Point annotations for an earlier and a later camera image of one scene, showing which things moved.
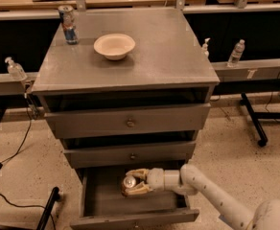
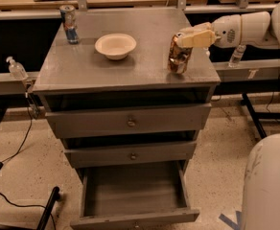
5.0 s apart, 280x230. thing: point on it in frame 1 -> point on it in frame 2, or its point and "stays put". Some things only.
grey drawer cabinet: x=141 y=112 stays put
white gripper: x=155 y=179 -> x=226 y=33
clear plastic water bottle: x=236 y=54 stays put
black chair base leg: x=55 y=196 stays put
